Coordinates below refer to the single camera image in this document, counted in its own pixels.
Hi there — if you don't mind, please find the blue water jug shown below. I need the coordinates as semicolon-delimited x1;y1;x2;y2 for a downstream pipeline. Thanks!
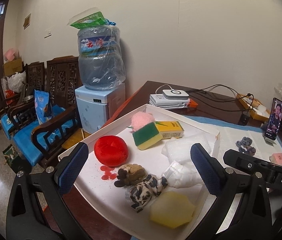
78;25;126;90

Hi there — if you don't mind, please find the white quilted table pad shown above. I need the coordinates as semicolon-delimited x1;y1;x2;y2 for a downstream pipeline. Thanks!
191;116;282;167

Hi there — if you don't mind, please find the smartphone on stand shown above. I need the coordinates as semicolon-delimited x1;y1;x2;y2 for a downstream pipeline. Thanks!
264;98;282;142

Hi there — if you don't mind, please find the light blue water dispenser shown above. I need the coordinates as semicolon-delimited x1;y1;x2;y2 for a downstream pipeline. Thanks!
75;83;125;134

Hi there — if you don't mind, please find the black cable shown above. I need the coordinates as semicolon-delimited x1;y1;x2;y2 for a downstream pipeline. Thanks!
185;84;255;113

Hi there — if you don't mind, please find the leopard print scrunchie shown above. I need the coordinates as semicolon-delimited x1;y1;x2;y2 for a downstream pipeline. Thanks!
125;174;168;213

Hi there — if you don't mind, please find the pink fluffy pompom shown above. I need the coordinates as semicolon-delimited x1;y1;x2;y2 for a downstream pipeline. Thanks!
131;112;155;132

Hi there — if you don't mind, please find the green snack bag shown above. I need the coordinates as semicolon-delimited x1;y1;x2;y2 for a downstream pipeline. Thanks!
67;7;117;30

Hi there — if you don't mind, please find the pink sponge block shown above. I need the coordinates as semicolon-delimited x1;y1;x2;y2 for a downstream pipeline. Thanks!
269;153;282;166

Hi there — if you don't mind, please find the yellow tissue pack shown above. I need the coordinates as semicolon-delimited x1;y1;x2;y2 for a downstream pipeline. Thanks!
155;121;184;139

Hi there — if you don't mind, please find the yellow cardboard box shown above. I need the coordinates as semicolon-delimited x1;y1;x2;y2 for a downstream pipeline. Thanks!
236;93;270;122

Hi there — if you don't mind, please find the blue purple braided scrunchie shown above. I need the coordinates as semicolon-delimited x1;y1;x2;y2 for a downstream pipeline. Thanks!
235;137;256;157

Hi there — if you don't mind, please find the red plush apple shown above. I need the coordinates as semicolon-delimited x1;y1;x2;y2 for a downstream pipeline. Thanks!
94;135;129;167

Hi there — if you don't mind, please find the blue seat cushion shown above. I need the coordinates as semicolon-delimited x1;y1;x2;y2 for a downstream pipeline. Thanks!
0;103;80;168

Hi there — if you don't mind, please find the blue pet food bag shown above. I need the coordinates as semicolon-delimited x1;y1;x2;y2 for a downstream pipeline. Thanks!
34;90;53;125

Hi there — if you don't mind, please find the green yellow scrub sponge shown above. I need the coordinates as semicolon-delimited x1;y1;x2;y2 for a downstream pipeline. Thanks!
132;122;163;151

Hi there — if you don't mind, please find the black power adapter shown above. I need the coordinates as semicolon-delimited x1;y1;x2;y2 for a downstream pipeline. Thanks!
238;111;250;126

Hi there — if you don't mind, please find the white cardboard tray box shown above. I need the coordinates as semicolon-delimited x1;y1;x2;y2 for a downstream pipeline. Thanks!
57;103;221;240

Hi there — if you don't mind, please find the white cloth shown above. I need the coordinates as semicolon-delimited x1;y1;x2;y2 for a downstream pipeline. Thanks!
161;160;204;189

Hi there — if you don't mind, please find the white foam sponge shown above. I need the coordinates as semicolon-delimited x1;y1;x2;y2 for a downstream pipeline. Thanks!
161;133;214;165

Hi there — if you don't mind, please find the white wireless charger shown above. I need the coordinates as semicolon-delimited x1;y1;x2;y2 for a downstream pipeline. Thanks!
162;89;189;100

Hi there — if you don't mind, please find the white power bank stack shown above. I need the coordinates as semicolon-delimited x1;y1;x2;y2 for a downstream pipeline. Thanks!
149;94;190;109

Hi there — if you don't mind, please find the pale yellow sponge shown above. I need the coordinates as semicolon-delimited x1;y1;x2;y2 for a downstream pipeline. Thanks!
149;191;196;229

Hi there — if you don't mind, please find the dark carved wooden chair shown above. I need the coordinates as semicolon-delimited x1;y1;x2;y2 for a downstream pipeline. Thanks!
0;56;82;171

